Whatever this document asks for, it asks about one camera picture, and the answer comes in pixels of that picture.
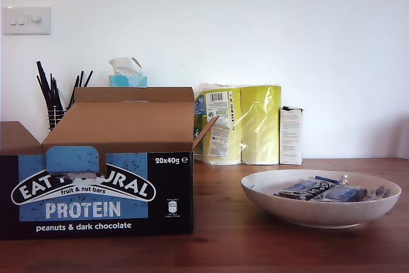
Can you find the white paper tissue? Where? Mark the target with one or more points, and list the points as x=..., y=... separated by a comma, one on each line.
x=124, y=66

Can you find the black drinking straw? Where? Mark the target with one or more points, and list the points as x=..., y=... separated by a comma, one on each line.
x=49, y=86
x=73, y=92
x=44, y=93
x=80, y=78
x=88, y=78

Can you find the blue protein snackbar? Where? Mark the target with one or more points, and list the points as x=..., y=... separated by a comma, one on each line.
x=342, y=193
x=303, y=190

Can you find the white plate with blue flowers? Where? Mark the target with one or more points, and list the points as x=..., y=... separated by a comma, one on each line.
x=319, y=212

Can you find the turquoise tissue box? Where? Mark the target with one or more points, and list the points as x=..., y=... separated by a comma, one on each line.
x=128, y=81

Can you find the yellow kitchen roll pack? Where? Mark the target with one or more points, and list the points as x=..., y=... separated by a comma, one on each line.
x=255, y=119

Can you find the brown carton snackbar box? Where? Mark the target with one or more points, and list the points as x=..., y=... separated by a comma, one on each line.
x=96, y=212

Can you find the small white cardboard box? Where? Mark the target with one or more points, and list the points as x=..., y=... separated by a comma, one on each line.
x=290, y=138

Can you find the white wall light switch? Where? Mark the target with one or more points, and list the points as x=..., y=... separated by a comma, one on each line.
x=27, y=27

